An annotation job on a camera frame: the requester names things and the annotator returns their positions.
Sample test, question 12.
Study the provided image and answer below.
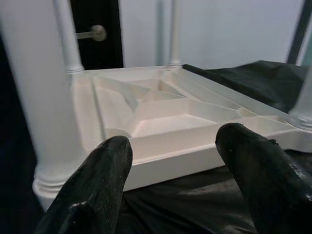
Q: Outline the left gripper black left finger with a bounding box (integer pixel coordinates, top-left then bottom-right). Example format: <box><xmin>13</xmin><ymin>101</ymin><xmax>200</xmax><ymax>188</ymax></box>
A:
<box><xmin>34</xmin><ymin>135</ymin><xmax>134</xmax><ymax>234</ymax></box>

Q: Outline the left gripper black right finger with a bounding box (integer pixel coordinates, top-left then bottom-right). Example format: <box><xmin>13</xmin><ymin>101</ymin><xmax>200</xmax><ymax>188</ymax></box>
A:
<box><xmin>215</xmin><ymin>123</ymin><xmax>312</xmax><ymax>234</ymax></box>

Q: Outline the white plastic table leg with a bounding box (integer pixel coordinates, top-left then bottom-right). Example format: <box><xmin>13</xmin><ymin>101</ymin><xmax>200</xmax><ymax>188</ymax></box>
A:
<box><xmin>52</xmin><ymin>0</ymin><xmax>85</xmax><ymax>74</ymax></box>
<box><xmin>289</xmin><ymin>64</ymin><xmax>312</xmax><ymax>134</ymax></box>
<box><xmin>0</xmin><ymin>0</ymin><xmax>87</xmax><ymax>193</ymax></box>
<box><xmin>168</xmin><ymin>0</ymin><xmax>183</xmax><ymax>71</ymax></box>

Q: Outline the white plastic table top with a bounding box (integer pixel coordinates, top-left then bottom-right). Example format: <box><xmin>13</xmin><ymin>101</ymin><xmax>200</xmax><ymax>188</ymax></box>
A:
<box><xmin>33</xmin><ymin>64</ymin><xmax>312</xmax><ymax>213</ymax></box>

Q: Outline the black plastic cover sheet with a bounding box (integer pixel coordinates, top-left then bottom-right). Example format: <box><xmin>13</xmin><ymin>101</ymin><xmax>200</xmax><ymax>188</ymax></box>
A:
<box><xmin>0</xmin><ymin>59</ymin><xmax>312</xmax><ymax>234</ymax></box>

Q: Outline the black door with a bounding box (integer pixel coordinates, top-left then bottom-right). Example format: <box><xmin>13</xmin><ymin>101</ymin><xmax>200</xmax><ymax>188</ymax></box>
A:
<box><xmin>70</xmin><ymin>0</ymin><xmax>124</xmax><ymax>70</ymax></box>

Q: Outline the metal door handle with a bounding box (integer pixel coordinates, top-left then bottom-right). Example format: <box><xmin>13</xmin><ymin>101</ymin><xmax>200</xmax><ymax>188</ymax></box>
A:
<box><xmin>74</xmin><ymin>24</ymin><xmax>107</xmax><ymax>41</ymax></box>

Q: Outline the black window frame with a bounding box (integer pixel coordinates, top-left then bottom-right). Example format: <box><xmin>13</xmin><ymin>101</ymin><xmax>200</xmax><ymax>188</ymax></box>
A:
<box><xmin>286</xmin><ymin>0</ymin><xmax>312</xmax><ymax>65</ymax></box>

